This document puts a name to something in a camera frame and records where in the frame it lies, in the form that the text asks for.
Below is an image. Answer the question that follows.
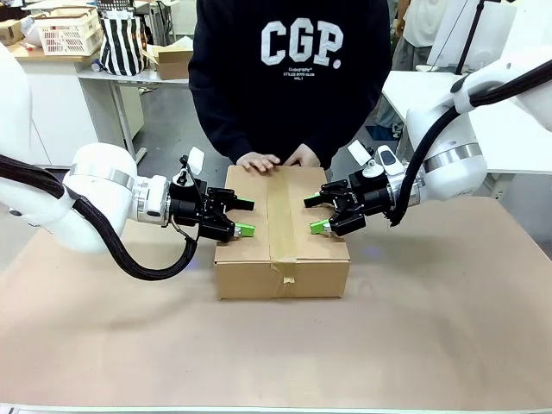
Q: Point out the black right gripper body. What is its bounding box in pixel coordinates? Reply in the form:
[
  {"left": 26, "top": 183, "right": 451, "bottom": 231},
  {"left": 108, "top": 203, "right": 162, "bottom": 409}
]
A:
[{"left": 350, "top": 171, "right": 394, "bottom": 220}]

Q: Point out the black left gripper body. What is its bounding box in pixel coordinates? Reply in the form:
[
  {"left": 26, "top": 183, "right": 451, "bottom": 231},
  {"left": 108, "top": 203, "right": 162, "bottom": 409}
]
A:
[{"left": 167, "top": 178, "right": 211, "bottom": 237}]

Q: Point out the brown cardboard box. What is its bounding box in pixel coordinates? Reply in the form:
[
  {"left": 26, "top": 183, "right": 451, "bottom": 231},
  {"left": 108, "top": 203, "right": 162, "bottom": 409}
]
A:
[{"left": 213, "top": 165, "right": 352, "bottom": 301}]

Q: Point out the small open cardboard box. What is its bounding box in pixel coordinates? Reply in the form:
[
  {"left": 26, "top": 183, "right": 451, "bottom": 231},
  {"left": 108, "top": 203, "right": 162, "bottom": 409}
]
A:
[{"left": 143, "top": 37, "right": 194, "bottom": 81}]

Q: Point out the person's left hand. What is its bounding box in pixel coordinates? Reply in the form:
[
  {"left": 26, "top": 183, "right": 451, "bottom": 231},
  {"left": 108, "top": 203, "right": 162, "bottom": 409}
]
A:
[{"left": 284, "top": 143, "right": 323, "bottom": 169}]

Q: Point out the person's right hand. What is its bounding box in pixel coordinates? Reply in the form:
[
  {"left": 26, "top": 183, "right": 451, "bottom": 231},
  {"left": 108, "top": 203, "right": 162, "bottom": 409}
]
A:
[{"left": 235, "top": 152, "right": 282, "bottom": 173}]

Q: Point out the brown packing tape strip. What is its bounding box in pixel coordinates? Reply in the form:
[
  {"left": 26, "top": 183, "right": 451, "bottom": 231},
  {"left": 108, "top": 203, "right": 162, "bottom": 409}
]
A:
[{"left": 266, "top": 171, "right": 299, "bottom": 298}]

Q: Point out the person in black sweatshirt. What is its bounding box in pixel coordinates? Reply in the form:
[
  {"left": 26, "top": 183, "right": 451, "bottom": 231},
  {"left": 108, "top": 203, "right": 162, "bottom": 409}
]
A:
[{"left": 188, "top": 0, "right": 394, "bottom": 172}]

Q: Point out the white folding table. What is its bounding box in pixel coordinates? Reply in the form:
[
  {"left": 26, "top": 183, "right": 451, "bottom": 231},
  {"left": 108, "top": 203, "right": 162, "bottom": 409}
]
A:
[{"left": 77, "top": 63, "right": 195, "bottom": 163}]

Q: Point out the wooden top white cabinet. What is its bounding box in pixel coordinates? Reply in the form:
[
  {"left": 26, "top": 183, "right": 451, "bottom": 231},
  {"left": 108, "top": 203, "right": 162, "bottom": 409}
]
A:
[{"left": 8, "top": 41, "right": 146, "bottom": 169}]

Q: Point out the black white striped bag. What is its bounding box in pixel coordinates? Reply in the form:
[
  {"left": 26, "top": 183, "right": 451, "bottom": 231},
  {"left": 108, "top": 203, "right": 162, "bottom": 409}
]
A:
[{"left": 99, "top": 0, "right": 150, "bottom": 78}]

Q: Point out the person in white shirt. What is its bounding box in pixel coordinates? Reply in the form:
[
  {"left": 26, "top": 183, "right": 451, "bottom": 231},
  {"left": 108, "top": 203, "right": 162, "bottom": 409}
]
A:
[{"left": 378, "top": 0, "right": 437, "bottom": 130}]

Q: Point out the white board panel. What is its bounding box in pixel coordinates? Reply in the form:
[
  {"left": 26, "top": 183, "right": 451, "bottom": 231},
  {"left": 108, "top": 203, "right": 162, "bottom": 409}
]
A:
[{"left": 430, "top": 0, "right": 518, "bottom": 71}]

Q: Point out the black stand pole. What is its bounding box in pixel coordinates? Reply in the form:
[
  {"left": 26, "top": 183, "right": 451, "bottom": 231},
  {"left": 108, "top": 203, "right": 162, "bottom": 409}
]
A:
[{"left": 455, "top": 0, "right": 486, "bottom": 75}]

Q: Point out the white plastic crate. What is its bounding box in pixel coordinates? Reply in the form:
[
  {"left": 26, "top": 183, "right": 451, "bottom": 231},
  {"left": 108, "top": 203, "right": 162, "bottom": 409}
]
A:
[{"left": 34, "top": 7, "right": 104, "bottom": 58}]

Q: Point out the small brown cardboard carton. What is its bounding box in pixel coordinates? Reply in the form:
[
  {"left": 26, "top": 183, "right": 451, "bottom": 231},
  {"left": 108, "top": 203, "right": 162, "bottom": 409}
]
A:
[{"left": 0, "top": 19, "right": 23, "bottom": 47}]

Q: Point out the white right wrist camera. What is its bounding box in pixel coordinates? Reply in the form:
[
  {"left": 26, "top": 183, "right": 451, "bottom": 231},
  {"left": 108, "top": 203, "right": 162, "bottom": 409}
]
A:
[{"left": 346, "top": 139, "right": 409, "bottom": 179}]

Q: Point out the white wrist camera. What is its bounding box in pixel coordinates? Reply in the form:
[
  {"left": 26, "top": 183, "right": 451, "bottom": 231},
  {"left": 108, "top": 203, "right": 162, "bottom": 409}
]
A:
[
  {"left": 172, "top": 146, "right": 206, "bottom": 187},
  {"left": 346, "top": 139, "right": 409, "bottom": 179}
]

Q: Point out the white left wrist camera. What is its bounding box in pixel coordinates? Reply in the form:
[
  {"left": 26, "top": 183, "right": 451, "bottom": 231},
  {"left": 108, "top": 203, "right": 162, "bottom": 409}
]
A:
[{"left": 172, "top": 146, "right": 206, "bottom": 187}]

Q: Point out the black right arm cable sleeve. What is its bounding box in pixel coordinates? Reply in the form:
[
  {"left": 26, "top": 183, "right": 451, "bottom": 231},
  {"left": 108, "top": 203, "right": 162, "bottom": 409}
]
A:
[{"left": 386, "top": 59, "right": 552, "bottom": 229}]

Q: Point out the black arm cable sleeve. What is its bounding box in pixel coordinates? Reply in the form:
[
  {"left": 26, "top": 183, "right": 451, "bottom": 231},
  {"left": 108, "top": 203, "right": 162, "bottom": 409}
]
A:
[
  {"left": 386, "top": 59, "right": 552, "bottom": 229},
  {"left": 0, "top": 153, "right": 200, "bottom": 282}
]

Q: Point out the black left arm cable sleeve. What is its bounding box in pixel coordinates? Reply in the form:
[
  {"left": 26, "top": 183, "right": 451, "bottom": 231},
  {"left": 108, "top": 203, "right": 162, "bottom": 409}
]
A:
[{"left": 0, "top": 153, "right": 200, "bottom": 282}]

